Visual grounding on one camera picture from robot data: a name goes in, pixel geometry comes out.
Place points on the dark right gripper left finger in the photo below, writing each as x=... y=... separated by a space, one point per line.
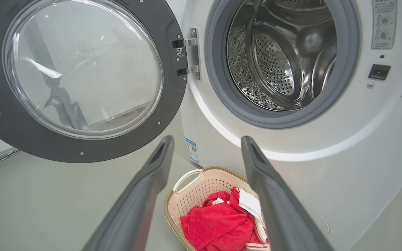
x=134 y=202

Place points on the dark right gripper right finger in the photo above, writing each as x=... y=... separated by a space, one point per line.
x=281 y=209

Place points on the red shorts white stripes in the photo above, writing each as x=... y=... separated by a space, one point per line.
x=250 y=205

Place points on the red shirt white trim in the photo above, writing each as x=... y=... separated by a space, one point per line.
x=218 y=223

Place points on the round black glass washer door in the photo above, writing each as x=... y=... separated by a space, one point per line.
x=82 y=69

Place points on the cream perforated laundry basket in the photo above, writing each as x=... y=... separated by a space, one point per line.
x=194 y=195

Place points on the white front-load washing machine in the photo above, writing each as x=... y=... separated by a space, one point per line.
x=361 y=139

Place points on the blue white energy label sticker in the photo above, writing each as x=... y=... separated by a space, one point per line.
x=192 y=150

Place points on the grey instruction sticker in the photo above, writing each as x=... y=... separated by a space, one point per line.
x=384 y=21

